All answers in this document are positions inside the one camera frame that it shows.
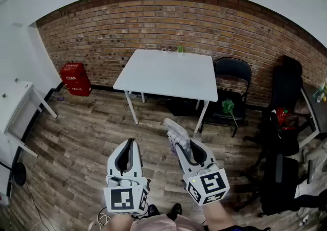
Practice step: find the person's pink clothing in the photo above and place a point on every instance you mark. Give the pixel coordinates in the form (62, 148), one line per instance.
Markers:
(168, 223)

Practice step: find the small purple item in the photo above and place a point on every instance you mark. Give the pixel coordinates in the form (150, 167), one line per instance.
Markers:
(60, 98)

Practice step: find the person's black shoe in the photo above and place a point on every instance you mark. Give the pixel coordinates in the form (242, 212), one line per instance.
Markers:
(153, 210)
(175, 210)

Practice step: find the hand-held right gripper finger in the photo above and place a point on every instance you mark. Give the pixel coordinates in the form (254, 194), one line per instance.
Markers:
(184, 158)
(205, 152)

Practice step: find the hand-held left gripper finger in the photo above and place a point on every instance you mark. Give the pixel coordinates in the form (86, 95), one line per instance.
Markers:
(115, 153)
(136, 158)

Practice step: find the white power strip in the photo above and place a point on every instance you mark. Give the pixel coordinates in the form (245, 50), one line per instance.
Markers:
(304, 221)

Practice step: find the red bag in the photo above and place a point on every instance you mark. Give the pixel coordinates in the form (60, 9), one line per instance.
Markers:
(283, 118)

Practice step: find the red box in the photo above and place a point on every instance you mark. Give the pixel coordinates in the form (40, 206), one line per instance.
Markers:
(75, 79)

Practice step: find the person's black left shoe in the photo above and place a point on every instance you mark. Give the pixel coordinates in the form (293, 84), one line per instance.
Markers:
(153, 210)

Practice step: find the black swivel chair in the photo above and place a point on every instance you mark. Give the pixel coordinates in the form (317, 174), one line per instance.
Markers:
(283, 184)

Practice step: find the dark desk with white frame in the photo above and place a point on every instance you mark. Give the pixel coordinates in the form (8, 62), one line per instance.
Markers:
(316, 112)

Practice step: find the green artificial flower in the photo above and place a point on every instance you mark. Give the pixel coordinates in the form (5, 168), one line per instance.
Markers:
(227, 106)

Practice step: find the person's black right shoe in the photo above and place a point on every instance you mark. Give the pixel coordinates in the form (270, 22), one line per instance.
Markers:
(175, 210)

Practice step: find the black office chair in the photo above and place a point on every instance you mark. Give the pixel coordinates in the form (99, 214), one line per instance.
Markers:
(286, 81)

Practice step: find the white side table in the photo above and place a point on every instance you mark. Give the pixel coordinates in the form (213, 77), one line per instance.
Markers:
(15, 102)

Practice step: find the black folding chair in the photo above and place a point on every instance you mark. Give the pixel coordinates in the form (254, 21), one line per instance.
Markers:
(233, 71)

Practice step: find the person's right forearm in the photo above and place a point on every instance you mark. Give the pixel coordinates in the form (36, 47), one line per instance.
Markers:
(219, 216)

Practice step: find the black round stand base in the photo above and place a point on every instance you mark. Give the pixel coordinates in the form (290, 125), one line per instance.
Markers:
(19, 173)

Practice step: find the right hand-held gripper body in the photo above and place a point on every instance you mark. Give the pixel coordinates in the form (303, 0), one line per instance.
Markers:
(208, 186)

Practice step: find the small green potted plant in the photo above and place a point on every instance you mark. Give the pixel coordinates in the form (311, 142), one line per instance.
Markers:
(180, 49)

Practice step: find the small grey ornament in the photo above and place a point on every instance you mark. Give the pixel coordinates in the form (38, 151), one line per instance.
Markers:
(166, 49)

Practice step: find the green and yellow bottles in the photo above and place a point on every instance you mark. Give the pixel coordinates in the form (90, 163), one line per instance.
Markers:
(321, 92)

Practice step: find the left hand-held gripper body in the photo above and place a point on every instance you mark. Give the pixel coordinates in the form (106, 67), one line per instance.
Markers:
(122, 197)

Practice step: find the person's left forearm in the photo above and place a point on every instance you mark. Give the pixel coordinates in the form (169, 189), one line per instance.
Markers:
(120, 222)

